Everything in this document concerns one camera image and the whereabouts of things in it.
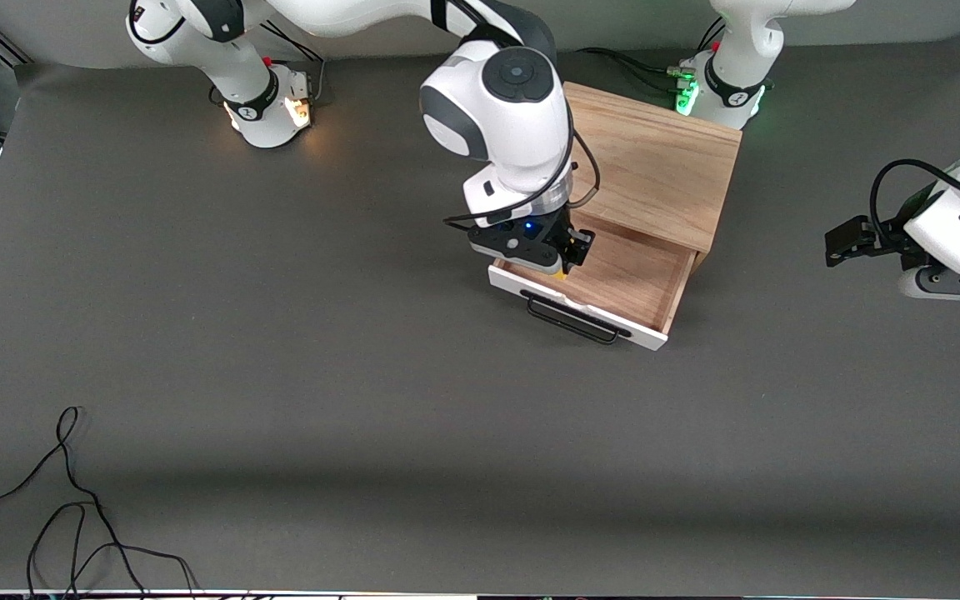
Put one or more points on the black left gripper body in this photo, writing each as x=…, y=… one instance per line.
x=887, y=236

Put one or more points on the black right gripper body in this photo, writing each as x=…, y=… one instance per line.
x=561, y=231

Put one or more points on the yellow cube block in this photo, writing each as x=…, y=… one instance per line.
x=560, y=272

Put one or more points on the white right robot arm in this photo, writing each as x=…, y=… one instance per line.
x=505, y=125

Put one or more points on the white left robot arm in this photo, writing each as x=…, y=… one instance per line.
x=738, y=50

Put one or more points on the wooden drawer cabinet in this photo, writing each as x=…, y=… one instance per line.
x=663, y=158

